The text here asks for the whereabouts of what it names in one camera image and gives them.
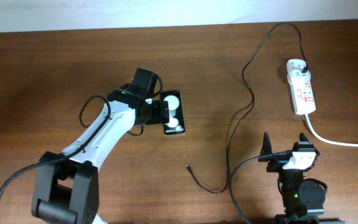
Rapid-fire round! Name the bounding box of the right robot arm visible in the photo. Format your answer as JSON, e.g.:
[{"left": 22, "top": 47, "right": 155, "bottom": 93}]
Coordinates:
[{"left": 258, "top": 133, "right": 345, "bottom": 224}]

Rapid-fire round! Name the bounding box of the white USB charger adapter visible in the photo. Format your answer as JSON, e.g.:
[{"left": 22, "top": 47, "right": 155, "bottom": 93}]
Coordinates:
[{"left": 287, "top": 59, "right": 311, "bottom": 82}]

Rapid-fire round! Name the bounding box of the white power strip cord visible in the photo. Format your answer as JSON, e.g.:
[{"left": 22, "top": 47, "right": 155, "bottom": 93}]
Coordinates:
[{"left": 303, "top": 113, "right": 358, "bottom": 150}]

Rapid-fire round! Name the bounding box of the black USB charging cable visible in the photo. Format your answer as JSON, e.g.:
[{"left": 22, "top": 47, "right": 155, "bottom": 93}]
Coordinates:
[{"left": 185, "top": 22, "right": 309, "bottom": 195}]

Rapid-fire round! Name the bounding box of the white power strip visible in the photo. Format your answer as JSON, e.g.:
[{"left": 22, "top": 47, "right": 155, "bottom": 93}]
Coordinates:
[{"left": 287, "top": 73, "right": 316, "bottom": 115}]

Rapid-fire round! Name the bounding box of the black Galaxy smartphone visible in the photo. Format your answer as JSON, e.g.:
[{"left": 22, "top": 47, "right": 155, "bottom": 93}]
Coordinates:
[{"left": 160, "top": 90, "right": 186, "bottom": 136}]

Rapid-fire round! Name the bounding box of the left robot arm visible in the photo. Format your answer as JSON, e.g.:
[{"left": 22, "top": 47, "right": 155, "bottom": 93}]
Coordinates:
[{"left": 31, "top": 68, "right": 168, "bottom": 223}]

